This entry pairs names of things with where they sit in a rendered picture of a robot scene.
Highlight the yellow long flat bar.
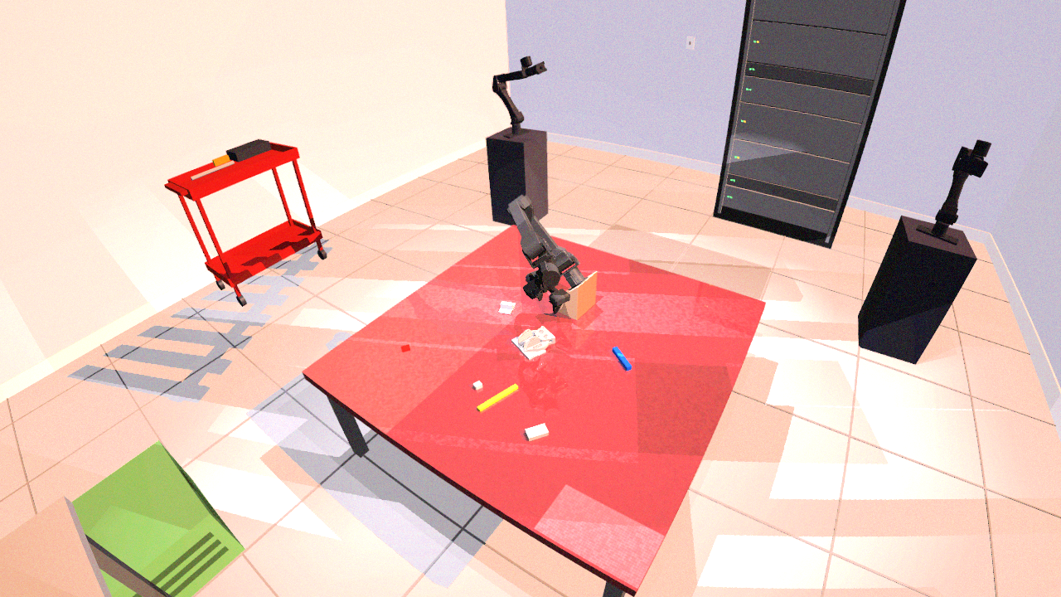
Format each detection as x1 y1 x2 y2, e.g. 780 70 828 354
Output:
477 384 518 412

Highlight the dark blue flat bar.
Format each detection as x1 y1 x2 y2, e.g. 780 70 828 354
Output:
613 347 632 371

